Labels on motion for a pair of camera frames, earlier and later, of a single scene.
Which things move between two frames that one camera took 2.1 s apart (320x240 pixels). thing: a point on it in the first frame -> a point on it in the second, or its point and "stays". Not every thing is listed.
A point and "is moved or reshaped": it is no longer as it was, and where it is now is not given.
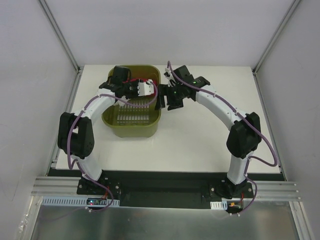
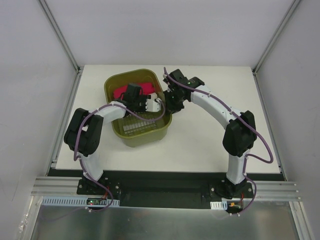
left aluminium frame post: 61,36 stays
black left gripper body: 135,88 -> 141,104
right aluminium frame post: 277,34 stays
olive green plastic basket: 137,118 is moved or reshaped
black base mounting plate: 164,189 stays
